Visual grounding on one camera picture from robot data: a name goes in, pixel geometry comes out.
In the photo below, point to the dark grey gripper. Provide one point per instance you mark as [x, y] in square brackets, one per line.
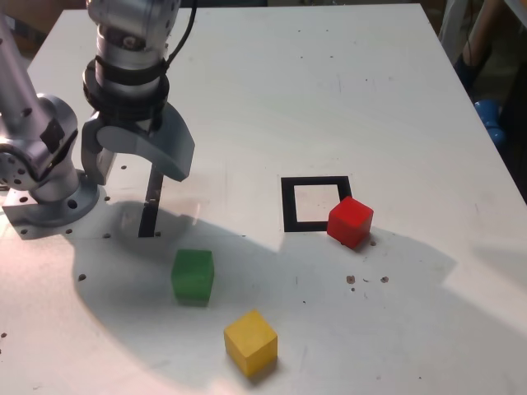
[150, 121]

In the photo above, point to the green cube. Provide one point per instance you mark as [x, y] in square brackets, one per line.
[192, 275]

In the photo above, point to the yellow cube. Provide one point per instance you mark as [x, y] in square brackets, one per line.
[251, 341]

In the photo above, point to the red cube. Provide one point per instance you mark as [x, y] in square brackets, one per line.
[350, 222]

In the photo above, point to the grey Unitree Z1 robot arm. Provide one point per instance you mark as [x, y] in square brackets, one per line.
[41, 164]

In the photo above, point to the black tape square outline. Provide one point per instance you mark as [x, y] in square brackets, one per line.
[288, 205]

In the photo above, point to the black tape strip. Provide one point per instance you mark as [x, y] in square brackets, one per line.
[148, 214]

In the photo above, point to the blue spool-shaped object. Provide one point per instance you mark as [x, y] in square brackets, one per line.
[490, 115]

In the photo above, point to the person's leg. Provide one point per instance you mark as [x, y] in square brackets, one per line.
[477, 41]

